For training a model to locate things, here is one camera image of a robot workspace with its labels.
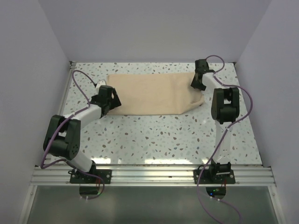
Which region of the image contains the beige cloth wrap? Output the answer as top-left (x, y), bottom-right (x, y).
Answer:
top-left (107, 72), bottom-right (205, 115)

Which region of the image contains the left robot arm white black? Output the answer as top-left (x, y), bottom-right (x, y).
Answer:
top-left (43, 85), bottom-right (121, 183)

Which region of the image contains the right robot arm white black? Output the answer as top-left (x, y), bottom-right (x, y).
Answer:
top-left (191, 59), bottom-right (240, 184)

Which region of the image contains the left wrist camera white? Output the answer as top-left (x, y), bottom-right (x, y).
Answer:
top-left (95, 80), bottom-right (106, 91)

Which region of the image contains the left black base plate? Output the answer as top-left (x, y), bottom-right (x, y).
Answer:
top-left (68, 169), bottom-right (112, 184)

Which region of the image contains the aluminium front rail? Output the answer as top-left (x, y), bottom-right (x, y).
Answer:
top-left (29, 164), bottom-right (276, 187)

